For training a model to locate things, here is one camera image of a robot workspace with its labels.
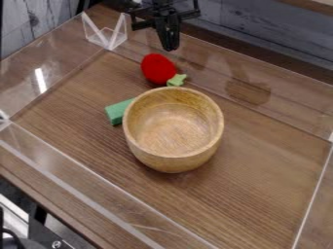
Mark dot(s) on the clear acrylic corner bracket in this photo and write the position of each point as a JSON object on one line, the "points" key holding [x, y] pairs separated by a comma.
{"points": [[106, 37]]}

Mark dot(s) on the wooden bowl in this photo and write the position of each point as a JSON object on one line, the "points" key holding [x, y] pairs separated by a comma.
{"points": [[173, 127]]}

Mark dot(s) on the clear acrylic tray wall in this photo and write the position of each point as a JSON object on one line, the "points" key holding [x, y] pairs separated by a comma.
{"points": [[260, 196]]}

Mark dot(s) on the red plush strawberry toy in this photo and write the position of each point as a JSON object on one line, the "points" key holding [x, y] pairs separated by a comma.
{"points": [[160, 71]]}

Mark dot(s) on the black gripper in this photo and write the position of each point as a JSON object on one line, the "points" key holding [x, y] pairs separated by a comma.
{"points": [[161, 16]]}

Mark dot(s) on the black metal table leg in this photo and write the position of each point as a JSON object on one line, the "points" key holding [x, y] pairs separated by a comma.
{"points": [[41, 234]]}

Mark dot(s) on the green foam block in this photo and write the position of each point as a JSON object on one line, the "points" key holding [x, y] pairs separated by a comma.
{"points": [[115, 111]]}

